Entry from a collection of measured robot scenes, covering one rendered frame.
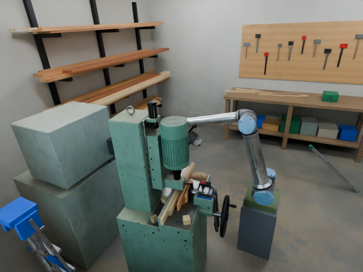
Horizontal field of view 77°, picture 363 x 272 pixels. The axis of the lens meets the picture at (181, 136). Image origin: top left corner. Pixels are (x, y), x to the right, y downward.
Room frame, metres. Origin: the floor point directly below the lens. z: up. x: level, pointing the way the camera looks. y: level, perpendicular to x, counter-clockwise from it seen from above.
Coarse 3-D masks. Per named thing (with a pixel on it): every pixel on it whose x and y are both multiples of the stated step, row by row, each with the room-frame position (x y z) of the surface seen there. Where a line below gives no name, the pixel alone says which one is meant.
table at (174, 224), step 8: (192, 200) 1.26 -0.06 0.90; (176, 208) 1.19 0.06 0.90; (184, 208) 1.18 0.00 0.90; (192, 208) 1.18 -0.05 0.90; (168, 216) 1.12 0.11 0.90; (176, 216) 1.11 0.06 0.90; (192, 216) 1.11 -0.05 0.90; (168, 224) 1.05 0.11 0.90; (176, 224) 1.05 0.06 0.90; (192, 224) 1.05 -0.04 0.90; (168, 232) 1.04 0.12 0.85; (176, 232) 1.02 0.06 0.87; (184, 232) 1.00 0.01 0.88
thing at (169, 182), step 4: (168, 176) 1.32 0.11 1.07; (172, 176) 1.32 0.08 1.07; (184, 176) 1.32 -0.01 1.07; (164, 180) 1.29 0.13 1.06; (168, 180) 1.29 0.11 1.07; (172, 180) 1.28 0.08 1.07; (176, 180) 1.28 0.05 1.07; (180, 180) 1.27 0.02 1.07; (184, 180) 1.29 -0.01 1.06; (168, 184) 1.29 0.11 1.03; (172, 184) 1.28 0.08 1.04; (176, 184) 1.27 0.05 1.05; (180, 184) 1.26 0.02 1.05; (176, 188) 1.27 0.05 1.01; (180, 188) 1.26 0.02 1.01
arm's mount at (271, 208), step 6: (252, 186) 1.71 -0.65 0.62; (246, 192) 1.63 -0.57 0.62; (276, 192) 1.62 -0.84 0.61; (246, 198) 1.55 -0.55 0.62; (252, 198) 1.55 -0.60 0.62; (276, 198) 1.55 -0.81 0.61; (246, 204) 1.53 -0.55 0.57; (252, 204) 1.51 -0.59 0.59; (258, 204) 1.49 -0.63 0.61; (276, 204) 1.48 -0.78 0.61; (264, 210) 1.46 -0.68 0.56; (270, 210) 1.44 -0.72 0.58; (276, 210) 1.42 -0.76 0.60
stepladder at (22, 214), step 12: (12, 204) 1.02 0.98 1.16; (24, 204) 1.01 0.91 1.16; (36, 204) 1.01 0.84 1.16; (0, 216) 0.92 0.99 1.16; (12, 216) 0.92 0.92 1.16; (24, 216) 0.94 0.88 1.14; (36, 216) 0.98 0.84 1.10; (24, 228) 0.91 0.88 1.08; (36, 228) 0.94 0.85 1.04; (24, 240) 0.89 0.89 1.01; (36, 240) 0.93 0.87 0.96; (48, 240) 0.97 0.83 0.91; (36, 252) 1.03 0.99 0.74; (48, 252) 0.96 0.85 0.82; (48, 264) 1.06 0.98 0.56; (60, 264) 0.98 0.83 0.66
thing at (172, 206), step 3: (192, 162) 1.69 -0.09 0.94; (192, 165) 1.64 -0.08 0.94; (189, 168) 1.60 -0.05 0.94; (192, 168) 1.62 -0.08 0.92; (189, 171) 1.56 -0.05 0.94; (186, 174) 1.52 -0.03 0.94; (189, 174) 1.53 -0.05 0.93; (186, 177) 1.48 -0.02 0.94; (189, 177) 1.53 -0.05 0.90; (186, 180) 1.46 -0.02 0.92; (177, 192) 1.31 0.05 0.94; (174, 198) 1.25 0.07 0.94; (174, 201) 1.21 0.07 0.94; (171, 204) 1.19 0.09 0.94; (174, 204) 1.20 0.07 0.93; (171, 207) 1.16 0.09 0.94; (174, 207) 1.19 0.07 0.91; (168, 210) 1.13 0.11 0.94; (171, 210) 1.14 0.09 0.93; (168, 213) 1.13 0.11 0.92; (171, 213) 1.13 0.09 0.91
